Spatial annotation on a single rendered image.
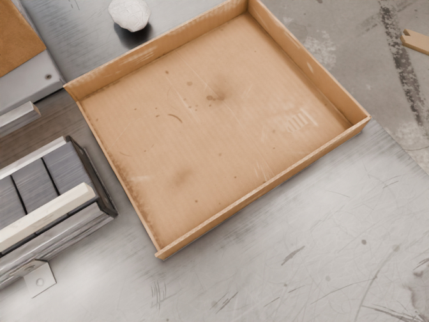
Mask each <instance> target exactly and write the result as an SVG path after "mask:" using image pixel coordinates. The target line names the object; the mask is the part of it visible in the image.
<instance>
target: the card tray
mask: <svg viewBox="0 0 429 322"><path fill-rule="evenodd" d="M63 87H64V89H65V90H66V91H67V92H68V94H69V95H70V96H71V97H72V98H73V99H74V101H75V102H76V103H77V105H78V107H79V109H80V111H81V113H82V115H83V116H84V118H85V120H86V122H87V124H88V125H89V127H90V129H91V131H92V133H93V134H94V136H95V138H96V140H97V141H98V144H99V145H100V147H101V149H102V151H103V152H104V154H105V156H106V158H107V160H108V161H109V164H110V165H111V167H112V169H113V171H114V172H115V174H116V176H117V178H118V180H119V182H120V184H121V185H122V187H123V189H124V191H125V192H126V195H127V196H128V198H129V200H130V202H131V203H132V205H133V207H134V209H135V211H136V212H137V215H138V216H139V218H140V220H141V222H142V223H143V225H144V227H145V228H146V231H147V233H148V234H149V236H150V238H151V240H152V241H153V243H154V245H155V247H156V249H157V251H158V252H157V253H155V256H156V257H157V258H160V259H162V260H164V259H166V258H168V257H169V256H171V255H172V254H173V253H175V252H177V251H178V250H180V249H181V248H183V247H184V246H186V245H187V244H189V243H190V242H192V241H193V240H195V239H197V238H198V237H199V236H201V235H203V234H204V233H206V232H208V231H209V230H210V229H212V228H214V227H215V226H217V225H218V224H220V223H221V222H223V221H224V220H226V219H227V218H229V217H230V216H232V215H233V214H235V213H237V212H238V211H239V210H241V209H243V208H244V207H246V206H248V205H249V204H250V203H252V202H254V201H255V200H256V199H258V198H260V197H261V196H263V195H264V194H266V193H267V192H269V191H270V190H272V189H274V188H275V187H277V186H278V185H279V184H281V183H283V182H284V181H286V180H287V179H289V178H290V177H292V176H293V175H295V174H296V173H298V172H299V171H301V170H303V169H304V168H305V167H307V166H309V165H310V164H312V163H314V162H315V161H316V160H318V159H319V158H321V157H323V156H324V155H326V154H327V153H329V152H330V151H332V150H333V149H335V148H336V147H338V146H339V145H341V144H343V143H344V142H345V141H347V140H349V139H350V138H351V137H354V136H355V135H356V134H358V133H360V131H362V129H363V128H364V127H365V125H366V124H367V123H368V122H369V121H370V120H371V118H372V117H371V116H370V115H369V113H367V112H366V111H365V110H364V108H363V107H362V106H361V105H360V104H359V103H358V102H357V101H356V100H355V99H354V98H353V97H352V96H351V95H350V94H349V93H348V91H347V90H346V89H345V88H344V87H343V86H342V85H341V84H340V83H339V82H338V81H337V80H336V79H335V78H334V77H333V76H332V75H331V74H330V73H329V72H328V71H327V70H326V69H325V68H324V67H323V66H322V65H321V64H320V63H319V62H318V61H317V60H316V58H315V57H314V56H313V55H312V54H311V53H310V52H309V51H308V50H307V49H306V48H305V47H304V46H303V45H302V44H301V43H300V41H299V40H298V39H297V38H296V37H295V36H294V35H293V34H292V33H291V32H290V31H289V30H288V29H287V28H286V27H285V26H284V25H283V24H282V23H281V22H280V21H279V20H278V19H277V18H276V17H275V16H274V15H273V14H272V13H271V12H270V11H269V10H268V8H267V7H266V6H265V5H264V4H263V3H262V2H261V1H260V0H227V1H225V2H223V3H221V4H219V5H218V6H215V7H214V8H212V9H210V10H208V11H205V12H204V13H201V14H200V15H198V16H196V17H194V18H192V19H190V20H188V21H186V22H184V23H182V24H181V25H179V26H177V27H175V28H173V29H171V30H169V31H167V32H165V33H163V34H161V35H160V36H157V37H156V38H153V39H152V40H149V41H148V42H146V43H144V44H142V45H140V46H138V47H136V48H134V49H132V50H130V51H128V52H127V53H125V54H123V55H121V56H119V57H117V58H115V59H113V60H111V61H109V62H108V63H105V64H104V65H101V66H99V67H98V68H95V69H94V70H91V71H90V72H88V73H86V74H84V75H82V76H80V77H78V78H76V79H74V80H72V81H71V82H69V83H67V84H65V85H63Z"/></svg>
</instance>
